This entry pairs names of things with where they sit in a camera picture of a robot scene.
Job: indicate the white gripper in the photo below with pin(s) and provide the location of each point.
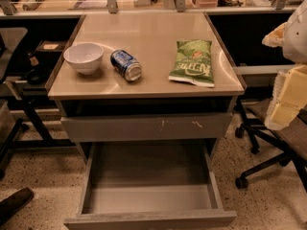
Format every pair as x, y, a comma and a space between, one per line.
296, 42

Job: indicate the blue pepsi can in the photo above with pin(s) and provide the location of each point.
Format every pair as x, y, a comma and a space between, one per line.
126, 65

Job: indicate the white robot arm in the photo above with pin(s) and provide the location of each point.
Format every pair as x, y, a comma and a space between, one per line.
294, 45

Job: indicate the closed top drawer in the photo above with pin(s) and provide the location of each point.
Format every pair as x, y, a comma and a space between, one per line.
146, 127

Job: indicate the grey drawer cabinet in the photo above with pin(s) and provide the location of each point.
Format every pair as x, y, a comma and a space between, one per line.
152, 38

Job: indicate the open middle drawer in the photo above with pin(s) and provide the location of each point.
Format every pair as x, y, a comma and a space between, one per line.
149, 186

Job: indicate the black office chair right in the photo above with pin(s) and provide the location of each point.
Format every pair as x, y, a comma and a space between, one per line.
292, 140

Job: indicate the black office chair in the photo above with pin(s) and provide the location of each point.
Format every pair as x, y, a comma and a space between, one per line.
292, 140
10, 39

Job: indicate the green chip bag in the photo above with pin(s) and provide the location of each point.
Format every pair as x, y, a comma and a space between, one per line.
193, 63

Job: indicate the white ceramic bowl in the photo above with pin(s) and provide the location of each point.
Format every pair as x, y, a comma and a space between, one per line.
85, 58

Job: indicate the black office chair left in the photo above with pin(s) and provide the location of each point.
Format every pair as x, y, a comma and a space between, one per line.
10, 39

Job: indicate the black shoe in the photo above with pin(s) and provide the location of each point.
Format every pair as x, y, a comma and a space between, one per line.
12, 204

